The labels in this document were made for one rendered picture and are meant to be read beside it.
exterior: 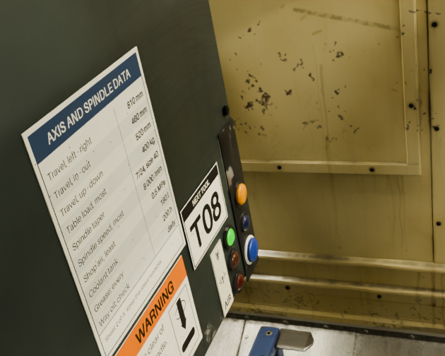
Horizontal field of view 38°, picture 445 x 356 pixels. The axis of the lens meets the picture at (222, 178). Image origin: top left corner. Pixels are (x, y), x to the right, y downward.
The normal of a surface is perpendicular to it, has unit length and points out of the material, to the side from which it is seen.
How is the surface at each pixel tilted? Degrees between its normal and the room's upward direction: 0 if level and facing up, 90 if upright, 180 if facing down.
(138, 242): 90
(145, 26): 90
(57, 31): 90
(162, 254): 90
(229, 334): 24
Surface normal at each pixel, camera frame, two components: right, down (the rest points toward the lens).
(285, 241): -0.35, 0.51
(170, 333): 0.92, 0.03
